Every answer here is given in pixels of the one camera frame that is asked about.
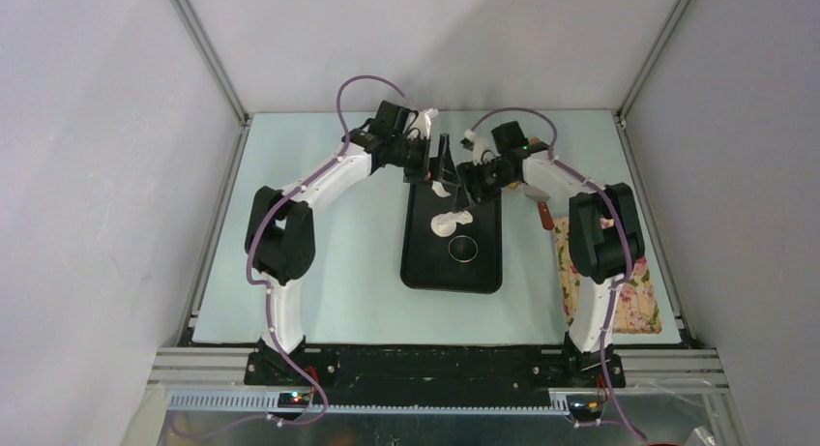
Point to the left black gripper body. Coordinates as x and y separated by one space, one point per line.
411 153

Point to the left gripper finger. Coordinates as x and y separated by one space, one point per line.
445 169
419 176

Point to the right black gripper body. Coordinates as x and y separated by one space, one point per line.
488 179

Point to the white dough ball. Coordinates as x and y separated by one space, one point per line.
445 225

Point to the small round metal cup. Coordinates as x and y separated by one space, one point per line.
463 248

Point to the metal spatula with red handle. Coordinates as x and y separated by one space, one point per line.
540 198

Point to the black baking tray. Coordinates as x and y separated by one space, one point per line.
425 262

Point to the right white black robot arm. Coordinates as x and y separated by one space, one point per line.
604 235

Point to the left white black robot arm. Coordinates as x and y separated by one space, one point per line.
280 240

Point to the floral cloth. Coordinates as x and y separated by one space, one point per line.
637 312

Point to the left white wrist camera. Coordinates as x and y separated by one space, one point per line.
421 125

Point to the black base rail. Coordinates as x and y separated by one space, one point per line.
437 376

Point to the aluminium frame with cable duct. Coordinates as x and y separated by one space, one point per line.
672 395

